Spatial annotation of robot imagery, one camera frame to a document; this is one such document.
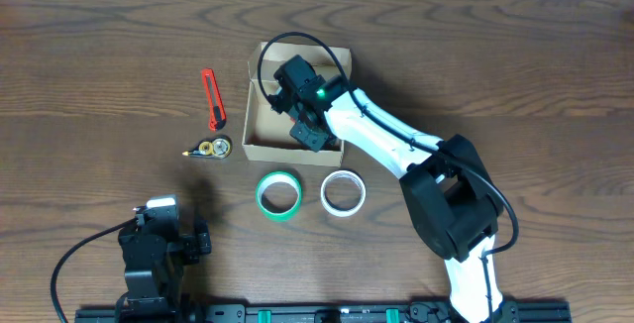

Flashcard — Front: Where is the white tape roll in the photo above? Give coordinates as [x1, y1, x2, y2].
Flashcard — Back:
[320, 169, 367, 218]

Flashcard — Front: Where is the black yellow correction tape dispenser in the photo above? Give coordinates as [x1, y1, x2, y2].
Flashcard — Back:
[182, 136, 233, 160]

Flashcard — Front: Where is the red utility knife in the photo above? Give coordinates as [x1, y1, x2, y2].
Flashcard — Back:
[201, 68, 227, 132]

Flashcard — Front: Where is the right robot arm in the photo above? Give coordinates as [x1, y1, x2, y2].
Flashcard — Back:
[268, 75, 519, 322]

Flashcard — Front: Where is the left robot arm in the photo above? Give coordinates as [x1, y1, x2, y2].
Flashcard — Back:
[114, 205, 212, 323]

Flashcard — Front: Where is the open cardboard box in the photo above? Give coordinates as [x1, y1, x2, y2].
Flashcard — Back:
[242, 42, 345, 166]

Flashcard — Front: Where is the green tape roll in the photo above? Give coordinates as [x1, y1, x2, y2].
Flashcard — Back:
[256, 171, 303, 222]

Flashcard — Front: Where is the black mounting rail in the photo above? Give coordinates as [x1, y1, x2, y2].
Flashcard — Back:
[74, 301, 573, 323]

